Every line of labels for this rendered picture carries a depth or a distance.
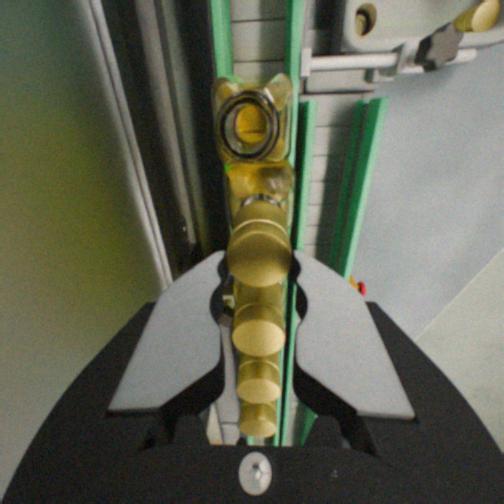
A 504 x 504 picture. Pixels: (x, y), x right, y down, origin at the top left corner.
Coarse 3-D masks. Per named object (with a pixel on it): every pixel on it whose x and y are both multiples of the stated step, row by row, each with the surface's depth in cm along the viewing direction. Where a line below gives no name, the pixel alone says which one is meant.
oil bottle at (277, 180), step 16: (288, 160) 21; (240, 176) 17; (256, 176) 17; (272, 176) 17; (288, 176) 17; (240, 192) 17; (256, 192) 17; (272, 192) 17; (288, 192) 17; (240, 208) 18; (288, 208) 18; (288, 224) 19
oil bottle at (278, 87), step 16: (224, 80) 15; (240, 80) 14; (256, 80) 14; (272, 80) 14; (288, 80) 15; (224, 96) 14; (272, 96) 14; (288, 96) 15; (256, 112) 17; (288, 112) 15; (240, 128) 17; (256, 128) 17; (288, 128) 16; (288, 144) 16; (224, 160) 17; (272, 160) 17
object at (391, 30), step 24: (360, 0) 35; (384, 0) 34; (408, 0) 34; (432, 0) 34; (456, 0) 34; (480, 0) 34; (384, 24) 36; (408, 24) 36; (432, 24) 36; (360, 48) 32; (384, 48) 32
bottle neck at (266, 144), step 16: (240, 96) 10; (256, 96) 10; (224, 112) 10; (240, 112) 14; (272, 112) 10; (224, 128) 11; (272, 128) 11; (224, 144) 11; (240, 144) 13; (256, 144) 13; (272, 144) 11; (240, 160) 11; (256, 160) 11
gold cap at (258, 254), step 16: (256, 208) 14; (272, 208) 14; (240, 224) 12; (256, 224) 12; (272, 224) 12; (240, 240) 11; (256, 240) 11; (272, 240) 11; (288, 240) 12; (240, 256) 12; (256, 256) 12; (272, 256) 12; (288, 256) 12; (240, 272) 12; (256, 272) 12; (272, 272) 12
